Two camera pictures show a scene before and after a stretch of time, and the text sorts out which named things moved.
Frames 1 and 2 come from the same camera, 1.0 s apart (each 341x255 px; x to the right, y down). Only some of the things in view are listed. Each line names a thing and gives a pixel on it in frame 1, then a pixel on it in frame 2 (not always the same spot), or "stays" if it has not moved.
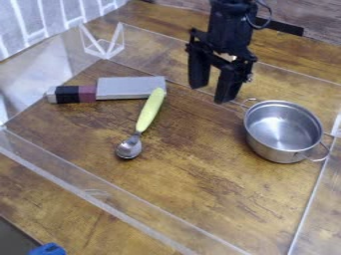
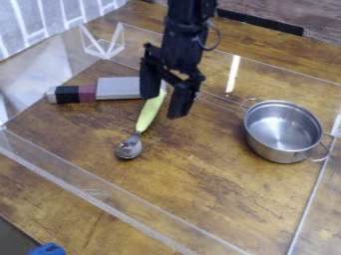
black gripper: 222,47 -> 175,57
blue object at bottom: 49,248 stays
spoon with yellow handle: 131,146 stays
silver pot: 283,131 stays
